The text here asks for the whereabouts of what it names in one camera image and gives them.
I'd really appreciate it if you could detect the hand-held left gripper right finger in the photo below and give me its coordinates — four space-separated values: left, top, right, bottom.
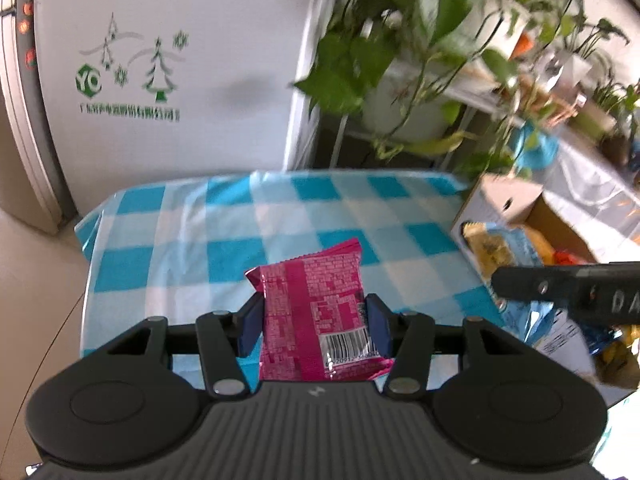
364 292 528 401

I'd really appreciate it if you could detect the blue foil snack packet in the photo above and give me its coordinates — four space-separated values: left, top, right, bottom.
585 326 621 356

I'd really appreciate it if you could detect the wooden plant shelf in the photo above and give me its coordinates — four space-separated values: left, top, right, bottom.
460 60 586 126

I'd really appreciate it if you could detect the white plastic bag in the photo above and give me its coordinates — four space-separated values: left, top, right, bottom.
545 135 640 246

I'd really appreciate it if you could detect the white plant pot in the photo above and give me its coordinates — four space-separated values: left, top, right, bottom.
361 52 453 143

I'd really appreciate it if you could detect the blue white checkered tablecloth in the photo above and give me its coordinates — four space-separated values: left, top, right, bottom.
75 170 640 461

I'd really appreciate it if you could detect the cardboard box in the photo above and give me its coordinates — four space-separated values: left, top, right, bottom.
450 174 640 403

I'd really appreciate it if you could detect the blue plastic object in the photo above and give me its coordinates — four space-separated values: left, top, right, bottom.
515 122 560 171

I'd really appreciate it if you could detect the light blue snack packet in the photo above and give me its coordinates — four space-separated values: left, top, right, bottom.
461 221 568 346

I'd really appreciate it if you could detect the yellow speech bubble snack packet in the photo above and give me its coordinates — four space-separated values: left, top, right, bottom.
597 330 640 391

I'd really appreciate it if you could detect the metal plant stand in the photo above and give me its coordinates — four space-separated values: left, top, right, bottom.
300 105 481 173

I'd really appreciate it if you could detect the pink snack packet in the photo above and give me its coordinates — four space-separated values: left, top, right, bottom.
245 238 396 382

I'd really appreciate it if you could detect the white refrigerator with tree print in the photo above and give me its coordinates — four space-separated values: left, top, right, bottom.
0 0 331 236

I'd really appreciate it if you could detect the green pothos plant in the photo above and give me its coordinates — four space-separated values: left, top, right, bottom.
292 0 631 181

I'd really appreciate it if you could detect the small potted plant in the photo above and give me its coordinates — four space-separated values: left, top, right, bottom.
575 77 640 171

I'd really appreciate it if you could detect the orange yellow snack packet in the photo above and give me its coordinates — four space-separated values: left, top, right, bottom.
522 227 557 266

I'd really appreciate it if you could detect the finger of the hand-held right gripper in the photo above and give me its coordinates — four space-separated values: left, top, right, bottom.
491 264 576 306

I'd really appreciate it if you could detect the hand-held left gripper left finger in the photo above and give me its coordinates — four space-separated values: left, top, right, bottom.
82 291 265 403

